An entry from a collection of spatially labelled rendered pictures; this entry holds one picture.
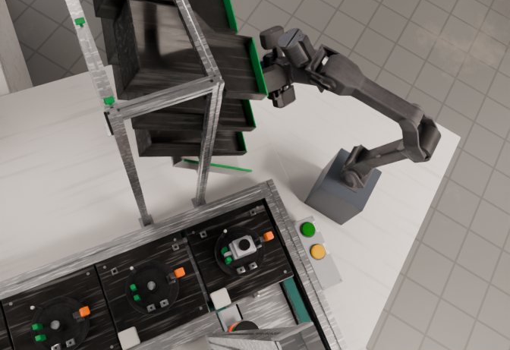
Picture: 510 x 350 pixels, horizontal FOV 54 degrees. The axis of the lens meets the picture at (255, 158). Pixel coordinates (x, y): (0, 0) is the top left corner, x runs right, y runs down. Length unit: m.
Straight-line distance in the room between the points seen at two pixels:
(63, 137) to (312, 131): 0.81
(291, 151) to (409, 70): 1.51
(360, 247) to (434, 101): 1.54
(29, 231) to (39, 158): 0.23
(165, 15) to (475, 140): 2.37
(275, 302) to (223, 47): 0.79
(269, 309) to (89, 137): 0.77
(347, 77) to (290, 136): 0.65
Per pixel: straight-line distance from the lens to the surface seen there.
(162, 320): 1.40
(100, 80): 0.82
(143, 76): 0.81
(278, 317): 1.48
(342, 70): 1.06
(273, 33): 1.15
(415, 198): 1.75
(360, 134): 1.75
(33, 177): 1.65
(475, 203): 2.90
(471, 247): 2.82
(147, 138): 1.09
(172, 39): 0.94
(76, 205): 1.59
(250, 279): 1.42
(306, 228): 1.47
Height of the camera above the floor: 2.37
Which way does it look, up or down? 69 degrees down
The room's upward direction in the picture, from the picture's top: 23 degrees clockwise
